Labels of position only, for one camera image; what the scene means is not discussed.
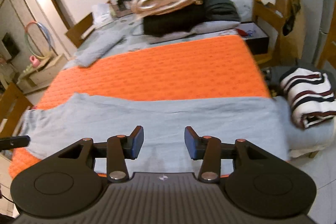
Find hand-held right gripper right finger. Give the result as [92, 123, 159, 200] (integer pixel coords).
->
[184, 126, 272, 184]

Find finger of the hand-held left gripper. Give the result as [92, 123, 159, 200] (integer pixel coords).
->
[0, 135, 31, 150]

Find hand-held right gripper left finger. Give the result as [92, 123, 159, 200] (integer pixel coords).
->
[58, 125, 145, 184]

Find grey sweatpants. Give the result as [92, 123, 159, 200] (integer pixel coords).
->
[19, 93, 335, 161]

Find wooden chair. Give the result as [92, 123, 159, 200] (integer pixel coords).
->
[0, 82, 34, 140]
[251, 0, 302, 64]
[65, 12, 95, 48]

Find beige TV cabinet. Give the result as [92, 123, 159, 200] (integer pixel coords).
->
[19, 53, 68, 94]

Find orange flower-embossed mat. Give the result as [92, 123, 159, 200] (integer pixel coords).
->
[8, 35, 273, 180]

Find pink kettlebell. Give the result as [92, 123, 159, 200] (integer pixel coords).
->
[29, 55, 40, 69]

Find multicoloured hula hoop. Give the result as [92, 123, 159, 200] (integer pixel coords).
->
[24, 21, 55, 60]

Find leaf-patterned tablecloth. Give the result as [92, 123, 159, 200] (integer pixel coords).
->
[63, 14, 252, 67]

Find cream cloth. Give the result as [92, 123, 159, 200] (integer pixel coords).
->
[288, 144, 321, 159]

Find light grey folded garment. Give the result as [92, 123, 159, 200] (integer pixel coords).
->
[148, 20, 243, 44]

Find black cardboard box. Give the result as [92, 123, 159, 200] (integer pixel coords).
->
[235, 22, 270, 57]

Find black folded garment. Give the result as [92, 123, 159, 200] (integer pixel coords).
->
[142, 4, 208, 36]

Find striped sweater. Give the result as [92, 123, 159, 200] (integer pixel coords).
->
[279, 68, 336, 130]

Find white paper bag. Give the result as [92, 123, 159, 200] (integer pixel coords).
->
[91, 3, 117, 28]

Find dark folded garment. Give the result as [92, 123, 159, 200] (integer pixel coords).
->
[202, 0, 241, 28]

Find brown framed doorway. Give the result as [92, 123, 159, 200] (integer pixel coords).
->
[39, 0, 74, 30]

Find silver refrigerator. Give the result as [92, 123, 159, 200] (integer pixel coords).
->
[314, 0, 336, 68]

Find black cable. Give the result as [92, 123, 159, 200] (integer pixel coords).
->
[0, 183, 15, 205]

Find black wall TV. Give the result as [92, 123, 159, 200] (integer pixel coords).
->
[1, 32, 21, 62]

